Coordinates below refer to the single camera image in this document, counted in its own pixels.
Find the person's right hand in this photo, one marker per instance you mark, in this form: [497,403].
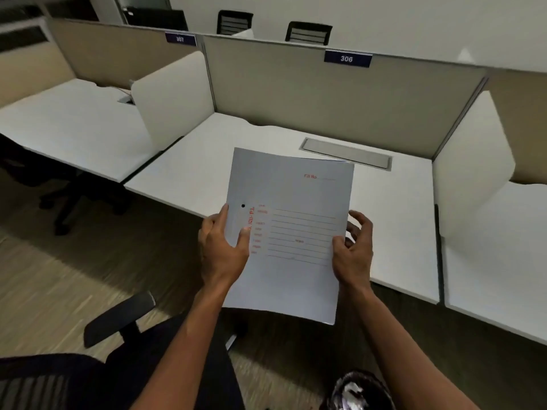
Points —
[354,264]

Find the person's left hand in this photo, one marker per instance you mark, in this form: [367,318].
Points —
[222,260]

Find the white papers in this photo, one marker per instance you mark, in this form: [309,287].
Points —
[295,286]

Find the black mesh office chair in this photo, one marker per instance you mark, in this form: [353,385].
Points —
[128,362]

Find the person's left forearm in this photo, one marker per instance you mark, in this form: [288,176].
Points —
[188,358]

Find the person's right forearm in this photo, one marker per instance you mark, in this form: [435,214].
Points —
[406,358]

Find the black swivel chair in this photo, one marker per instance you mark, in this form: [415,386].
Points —
[68,209]

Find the white table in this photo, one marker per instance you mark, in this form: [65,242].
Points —
[64,123]
[491,273]
[192,175]

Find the black lined trash bin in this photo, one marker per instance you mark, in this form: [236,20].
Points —
[359,392]

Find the beige cubicle partition panel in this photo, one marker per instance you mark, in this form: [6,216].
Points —
[299,93]
[107,55]
[530,123]

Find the blue number sign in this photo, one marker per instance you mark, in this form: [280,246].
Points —
[180,39]
[348,58]

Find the black monitor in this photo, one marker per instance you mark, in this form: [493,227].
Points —
[156,19]

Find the glass office door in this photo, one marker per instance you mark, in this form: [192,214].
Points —
[145,0]

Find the dark glass partition window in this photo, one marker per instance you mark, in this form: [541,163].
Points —
[25,38]

